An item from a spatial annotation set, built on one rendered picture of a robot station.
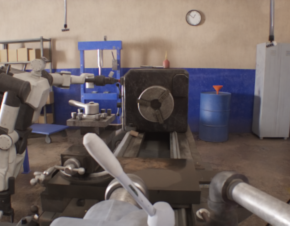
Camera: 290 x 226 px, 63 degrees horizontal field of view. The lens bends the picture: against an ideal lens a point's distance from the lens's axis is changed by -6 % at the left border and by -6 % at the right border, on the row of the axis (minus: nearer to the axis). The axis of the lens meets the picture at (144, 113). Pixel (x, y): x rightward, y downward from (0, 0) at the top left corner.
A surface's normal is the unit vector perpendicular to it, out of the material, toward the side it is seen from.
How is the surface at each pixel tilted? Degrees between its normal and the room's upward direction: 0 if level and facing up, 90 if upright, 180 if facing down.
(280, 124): 90
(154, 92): 90
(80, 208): 0
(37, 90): 101
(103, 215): 6
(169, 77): 90
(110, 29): 90
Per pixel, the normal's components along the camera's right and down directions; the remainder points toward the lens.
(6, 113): 0.12, 0.21
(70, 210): 0.00, -0.98
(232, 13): -0.09, 0.18
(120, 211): 0.27, -0.95
